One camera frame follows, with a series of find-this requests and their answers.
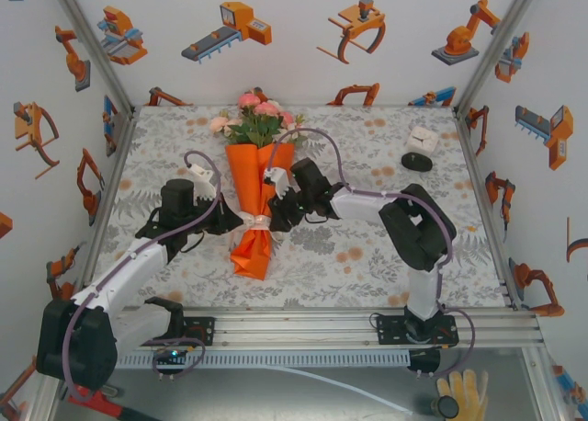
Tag cream fake flower stem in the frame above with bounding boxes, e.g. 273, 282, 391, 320
283, 112, 309, 147

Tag aluminium frame rails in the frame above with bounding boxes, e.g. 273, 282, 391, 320
43, 308, 546, 354

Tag cream printed ribbon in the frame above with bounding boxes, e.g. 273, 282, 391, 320
233, 208, 285, 244

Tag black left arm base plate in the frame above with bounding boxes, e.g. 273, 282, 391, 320
179, 316, 217, 347

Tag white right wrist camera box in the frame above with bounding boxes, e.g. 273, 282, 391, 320
263, 166, 294, 199

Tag white slotted cable duct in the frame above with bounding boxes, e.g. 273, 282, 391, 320
117, 350, 412, 368

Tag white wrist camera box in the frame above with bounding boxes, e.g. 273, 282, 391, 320
263, 166, 294, 199
185, 162, 217, 200

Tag black round cylinder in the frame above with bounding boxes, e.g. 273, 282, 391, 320
431, 394, 460, 420

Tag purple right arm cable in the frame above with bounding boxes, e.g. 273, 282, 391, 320
268, 127, 478, 380

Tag yellow work glove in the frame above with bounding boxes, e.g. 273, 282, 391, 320
435, 369, 490, 421

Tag red pipe wrench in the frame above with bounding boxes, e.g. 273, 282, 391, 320
67, 386, 162, 421

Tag aluminium corner post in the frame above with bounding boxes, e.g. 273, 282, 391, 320
48, 0, 137, 114
454, 0, 546, 114

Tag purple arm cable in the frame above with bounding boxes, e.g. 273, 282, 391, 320
62, 150, 222, 403
268, 127, 478, 380

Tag circuit board with green light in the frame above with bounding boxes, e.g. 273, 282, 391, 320
153, 347, 194, 370

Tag orange wrapping paper sheet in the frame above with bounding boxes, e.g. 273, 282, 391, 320
223, 142, 296, 281

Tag black oval object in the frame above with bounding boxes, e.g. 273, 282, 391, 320
401, 152, 435, 172

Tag aluminium frame leg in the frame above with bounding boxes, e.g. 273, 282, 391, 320
25, 374, 63, 421
521, 347, 569, 421

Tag grey floral tablecloth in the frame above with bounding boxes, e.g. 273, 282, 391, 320
86, 104, 511, 310

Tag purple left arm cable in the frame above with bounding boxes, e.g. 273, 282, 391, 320
62, 150, 222, 403

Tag small black box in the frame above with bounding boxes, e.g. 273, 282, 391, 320
408, 347, 442, 374

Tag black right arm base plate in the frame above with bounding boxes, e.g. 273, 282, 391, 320
375, 314, 460, 348

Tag peach pink fake flower stem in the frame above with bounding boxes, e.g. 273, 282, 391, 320
209, 99, 295, 149

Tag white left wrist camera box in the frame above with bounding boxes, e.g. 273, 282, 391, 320
185, 162, 217, 200

